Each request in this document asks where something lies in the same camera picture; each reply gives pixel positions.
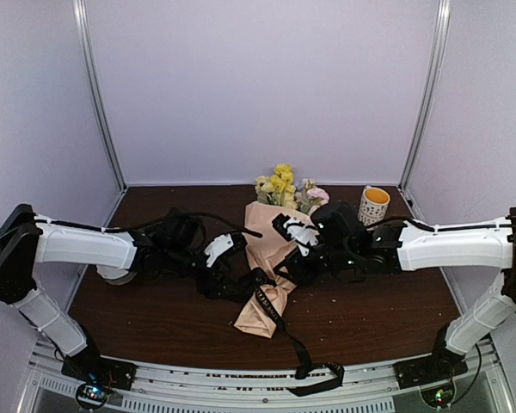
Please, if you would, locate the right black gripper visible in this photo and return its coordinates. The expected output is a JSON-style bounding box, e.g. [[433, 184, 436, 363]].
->
[[273, 237, 357, 287]]

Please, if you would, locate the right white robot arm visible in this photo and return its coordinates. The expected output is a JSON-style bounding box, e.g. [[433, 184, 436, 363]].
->
[[272, 201, 516, 380]]

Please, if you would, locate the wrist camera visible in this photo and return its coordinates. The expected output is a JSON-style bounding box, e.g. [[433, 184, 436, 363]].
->
[[272, 213, 319, 257], [204, 231, 247, 268]]

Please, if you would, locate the aluminium frame post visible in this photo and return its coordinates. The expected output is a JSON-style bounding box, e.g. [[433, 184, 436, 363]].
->
[[398, 0, 452, 194], [72, 0, 127, 192]]

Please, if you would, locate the bright yellow fake flower stem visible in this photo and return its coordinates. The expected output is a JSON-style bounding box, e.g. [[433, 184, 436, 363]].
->
[[271, 163, 298, 209]]

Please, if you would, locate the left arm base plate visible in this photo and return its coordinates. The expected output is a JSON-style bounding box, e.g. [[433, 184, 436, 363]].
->
[[61, 358, 137, 391]]

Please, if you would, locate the white scalloped bowl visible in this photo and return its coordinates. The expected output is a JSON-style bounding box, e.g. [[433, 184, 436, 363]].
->
[[96, 265, 137, 286]]

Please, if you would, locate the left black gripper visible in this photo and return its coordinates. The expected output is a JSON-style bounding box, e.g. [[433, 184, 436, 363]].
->
[[166, 243, 243, 300]]

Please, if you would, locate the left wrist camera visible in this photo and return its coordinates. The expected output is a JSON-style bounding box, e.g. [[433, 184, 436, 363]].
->
[[204, 231, 247, 268]]

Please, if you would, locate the pink and green wrapping paper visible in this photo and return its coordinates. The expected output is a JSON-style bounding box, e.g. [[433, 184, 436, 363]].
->
[[234, 201, 311, 338]]

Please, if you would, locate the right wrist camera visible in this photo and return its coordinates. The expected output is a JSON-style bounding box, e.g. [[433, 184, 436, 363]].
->
[[272, 213, 319, 257]]

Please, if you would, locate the front aluminium rail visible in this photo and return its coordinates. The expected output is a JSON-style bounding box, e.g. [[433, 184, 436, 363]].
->
[[13, 338, 516, 412]]

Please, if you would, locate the pink fake flower stem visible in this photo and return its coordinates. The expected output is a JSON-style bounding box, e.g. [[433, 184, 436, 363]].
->
[[295, 178, 330, 215]]

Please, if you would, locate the pale yellow fake flower stem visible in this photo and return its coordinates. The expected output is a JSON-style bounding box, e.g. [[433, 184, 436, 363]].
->
[[255, 176, 279, 206]]

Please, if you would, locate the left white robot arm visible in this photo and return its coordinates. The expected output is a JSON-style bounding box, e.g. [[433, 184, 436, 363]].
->
[[0, 204, 254, 382]]

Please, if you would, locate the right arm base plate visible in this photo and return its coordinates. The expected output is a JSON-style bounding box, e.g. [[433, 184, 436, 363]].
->
[[393, 356, 469, 389]]

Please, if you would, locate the patterned mug with yellow inside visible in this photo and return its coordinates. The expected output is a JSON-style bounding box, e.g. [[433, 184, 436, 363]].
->
[[358, 185, 390, 225]]

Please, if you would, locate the left aluminium frame post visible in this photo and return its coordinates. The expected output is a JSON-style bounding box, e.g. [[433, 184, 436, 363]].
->
[[72, 0, 127, 192]]

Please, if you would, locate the black ribbon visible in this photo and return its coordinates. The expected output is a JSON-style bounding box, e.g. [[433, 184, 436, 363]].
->
[[197, 266, 345, 398]]

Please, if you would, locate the right aluminium frame post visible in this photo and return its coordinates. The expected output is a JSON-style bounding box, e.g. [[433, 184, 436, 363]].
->
[[398, 0, 452, 194]]

